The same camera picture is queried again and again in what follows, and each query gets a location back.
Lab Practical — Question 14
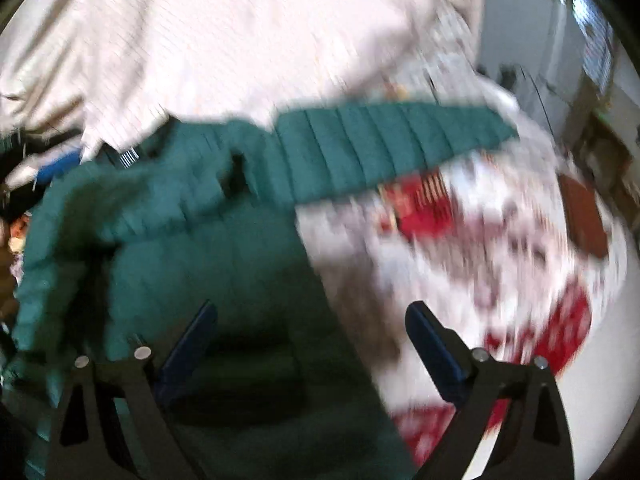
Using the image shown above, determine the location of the beige embossed blanket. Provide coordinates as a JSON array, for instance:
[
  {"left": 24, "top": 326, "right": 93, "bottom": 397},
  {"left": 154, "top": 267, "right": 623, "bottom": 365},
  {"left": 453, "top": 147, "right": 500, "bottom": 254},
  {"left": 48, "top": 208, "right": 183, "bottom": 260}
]
[{"left": 0, "top": 0, "right": 483, "bottom": 161}]

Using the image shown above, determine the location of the green quilted jacket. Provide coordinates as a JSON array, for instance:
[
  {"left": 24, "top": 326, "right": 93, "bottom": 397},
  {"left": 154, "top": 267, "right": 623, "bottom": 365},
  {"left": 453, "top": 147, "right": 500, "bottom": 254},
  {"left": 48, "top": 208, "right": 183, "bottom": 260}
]
[{"left": 11, "top": 101, "right": 519, "bottom": 480}]

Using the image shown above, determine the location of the white red floral printed blanket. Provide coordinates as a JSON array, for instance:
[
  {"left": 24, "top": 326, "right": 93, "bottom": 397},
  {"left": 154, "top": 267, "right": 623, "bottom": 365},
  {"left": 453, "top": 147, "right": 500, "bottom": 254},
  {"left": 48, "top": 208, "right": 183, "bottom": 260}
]
[{"left": 295, "top": 77, "right": 632, "bottom": 471}]

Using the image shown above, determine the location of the blue object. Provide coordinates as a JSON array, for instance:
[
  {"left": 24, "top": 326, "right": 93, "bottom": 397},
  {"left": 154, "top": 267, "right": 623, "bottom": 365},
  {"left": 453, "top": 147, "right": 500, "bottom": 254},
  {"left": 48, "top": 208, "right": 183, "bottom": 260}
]
[{"left": 34, "top": 150, "right": 84, "bottom": 187}]

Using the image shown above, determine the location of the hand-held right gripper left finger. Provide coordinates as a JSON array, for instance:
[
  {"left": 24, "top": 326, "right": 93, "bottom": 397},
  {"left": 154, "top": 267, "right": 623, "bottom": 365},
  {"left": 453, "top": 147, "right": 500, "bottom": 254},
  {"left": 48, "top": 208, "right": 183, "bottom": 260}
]
[{"left": 45, "top": 300, "right": 219, "bottom": 480}]

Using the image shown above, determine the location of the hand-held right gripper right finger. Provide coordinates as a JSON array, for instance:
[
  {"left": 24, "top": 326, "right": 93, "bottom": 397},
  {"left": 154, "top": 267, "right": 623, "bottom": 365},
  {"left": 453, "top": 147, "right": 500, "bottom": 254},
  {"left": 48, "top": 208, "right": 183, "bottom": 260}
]
[{"left": 404, "top": 300, "right": 577, "bottom": 480}]

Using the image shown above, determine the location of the brown rectangular object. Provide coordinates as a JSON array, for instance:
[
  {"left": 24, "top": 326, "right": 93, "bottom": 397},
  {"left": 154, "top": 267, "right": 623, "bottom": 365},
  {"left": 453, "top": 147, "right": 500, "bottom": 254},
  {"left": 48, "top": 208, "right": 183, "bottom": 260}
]
[{"left": 556, "top": 174, "right": 609, "bottom": 259}]

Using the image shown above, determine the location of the window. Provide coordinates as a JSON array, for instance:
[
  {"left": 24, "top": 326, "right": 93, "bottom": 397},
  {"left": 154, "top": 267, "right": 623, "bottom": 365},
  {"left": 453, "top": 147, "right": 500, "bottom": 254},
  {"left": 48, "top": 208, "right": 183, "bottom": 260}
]
[{"left": 570, "top": 0, "right": 617, "bottom": 97}]

